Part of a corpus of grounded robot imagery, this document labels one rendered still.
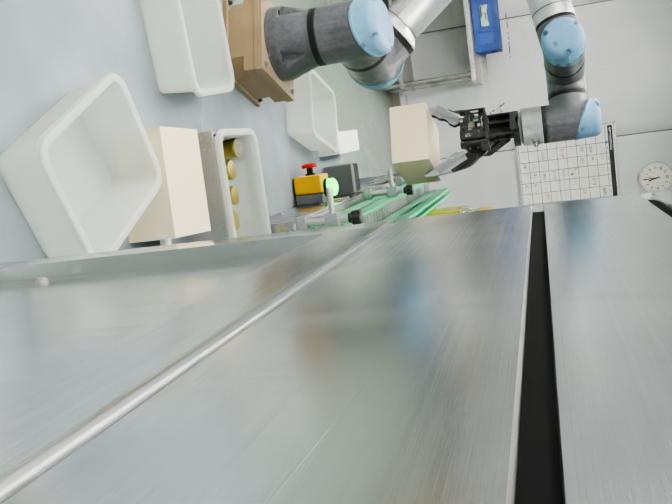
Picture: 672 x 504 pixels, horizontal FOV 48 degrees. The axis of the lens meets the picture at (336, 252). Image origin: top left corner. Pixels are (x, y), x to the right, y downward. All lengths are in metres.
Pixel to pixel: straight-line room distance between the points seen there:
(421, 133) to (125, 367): 1.35
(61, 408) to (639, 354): 0.13
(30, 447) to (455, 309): 0.12
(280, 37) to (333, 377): 1.39
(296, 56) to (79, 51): 0.57
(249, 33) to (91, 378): 1.37
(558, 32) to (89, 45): 0.80
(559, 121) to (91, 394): 1.39
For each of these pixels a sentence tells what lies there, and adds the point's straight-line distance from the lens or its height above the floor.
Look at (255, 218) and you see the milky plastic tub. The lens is 1.40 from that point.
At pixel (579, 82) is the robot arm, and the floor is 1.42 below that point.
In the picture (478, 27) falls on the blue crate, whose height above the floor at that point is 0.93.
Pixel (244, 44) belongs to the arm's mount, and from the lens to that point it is 1.55.
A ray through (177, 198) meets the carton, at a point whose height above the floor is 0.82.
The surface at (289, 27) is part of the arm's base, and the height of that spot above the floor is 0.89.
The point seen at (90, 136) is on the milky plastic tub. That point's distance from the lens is 1.09.
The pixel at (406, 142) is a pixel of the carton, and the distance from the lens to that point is 1.53.
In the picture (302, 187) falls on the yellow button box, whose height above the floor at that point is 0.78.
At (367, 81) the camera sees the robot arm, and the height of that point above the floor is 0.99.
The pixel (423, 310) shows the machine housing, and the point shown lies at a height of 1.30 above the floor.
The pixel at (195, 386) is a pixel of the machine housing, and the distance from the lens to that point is 0.19.
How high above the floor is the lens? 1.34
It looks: 16 degrees down
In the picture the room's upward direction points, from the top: 84 degrees clockwise
